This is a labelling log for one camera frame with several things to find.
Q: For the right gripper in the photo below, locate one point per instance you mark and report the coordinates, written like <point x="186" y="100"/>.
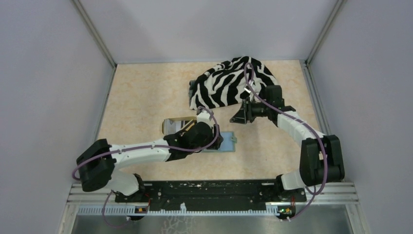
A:
<point x="241" y="116"/>

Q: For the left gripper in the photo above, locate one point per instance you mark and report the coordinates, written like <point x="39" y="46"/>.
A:
<point x="211" y="138"/>

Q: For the light blue card holder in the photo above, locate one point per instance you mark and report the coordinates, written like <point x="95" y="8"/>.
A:
<point x="228" y="144"/>

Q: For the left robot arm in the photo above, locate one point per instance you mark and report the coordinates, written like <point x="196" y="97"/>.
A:
<point x="99" y="166"/>

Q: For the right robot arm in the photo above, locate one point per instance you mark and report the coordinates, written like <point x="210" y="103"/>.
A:
<point x="321" y="159"/>

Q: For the silver card stack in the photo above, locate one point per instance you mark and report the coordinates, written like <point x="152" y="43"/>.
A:
<point x="171" y="126"/>

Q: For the beige oval card tray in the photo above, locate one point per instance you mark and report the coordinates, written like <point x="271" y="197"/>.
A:
<point x="186" y="122"/>

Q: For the zebra striped cloth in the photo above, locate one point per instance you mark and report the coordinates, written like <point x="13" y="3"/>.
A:
<point x="224" y="84"/>

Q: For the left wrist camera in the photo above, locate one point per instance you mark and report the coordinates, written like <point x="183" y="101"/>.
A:
<point x="205" y="117"/>

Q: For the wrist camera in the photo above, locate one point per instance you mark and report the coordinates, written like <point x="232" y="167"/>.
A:
<point x="250" y="89"/>
<point x="205" y="117"/>

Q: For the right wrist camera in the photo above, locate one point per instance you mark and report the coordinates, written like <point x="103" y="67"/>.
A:
<point x="250" y="89"/>

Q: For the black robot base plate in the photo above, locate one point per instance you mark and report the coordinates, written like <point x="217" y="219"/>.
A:
<point x="250" y="194"/>

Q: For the white slotted cable duct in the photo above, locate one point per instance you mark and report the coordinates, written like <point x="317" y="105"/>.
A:
<point x="132" y="210"/>

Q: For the aluminium frame rail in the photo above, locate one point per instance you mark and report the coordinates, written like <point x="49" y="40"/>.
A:
<point x="333" y="193"/>

